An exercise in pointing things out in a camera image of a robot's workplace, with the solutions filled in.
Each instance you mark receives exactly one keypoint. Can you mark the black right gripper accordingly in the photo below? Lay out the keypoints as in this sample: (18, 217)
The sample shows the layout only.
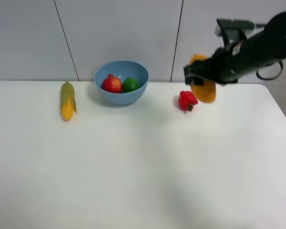
(227, 65)

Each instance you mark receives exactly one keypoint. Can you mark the yellow mango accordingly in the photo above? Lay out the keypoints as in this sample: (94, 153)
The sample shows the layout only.
(203, 89)

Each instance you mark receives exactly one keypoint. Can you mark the green lime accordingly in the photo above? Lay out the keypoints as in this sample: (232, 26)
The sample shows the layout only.
(130, 85)

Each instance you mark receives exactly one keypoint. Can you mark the red pomegranate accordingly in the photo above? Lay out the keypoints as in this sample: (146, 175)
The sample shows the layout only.
(112, 84)

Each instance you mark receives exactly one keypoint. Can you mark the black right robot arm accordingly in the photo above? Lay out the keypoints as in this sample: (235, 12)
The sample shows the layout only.
(271, 43)

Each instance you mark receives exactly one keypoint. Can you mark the blue plastic bowl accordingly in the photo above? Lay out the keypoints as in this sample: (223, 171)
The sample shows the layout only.
(122, 70)

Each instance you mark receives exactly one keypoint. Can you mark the red bell pepper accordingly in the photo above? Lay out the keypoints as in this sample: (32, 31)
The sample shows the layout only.
(187, 100)

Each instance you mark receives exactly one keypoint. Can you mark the yellow corn cob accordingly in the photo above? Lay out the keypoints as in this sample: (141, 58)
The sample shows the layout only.
(68, 102)

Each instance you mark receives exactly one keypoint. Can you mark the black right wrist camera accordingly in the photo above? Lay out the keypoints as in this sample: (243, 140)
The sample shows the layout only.
(235, 29)

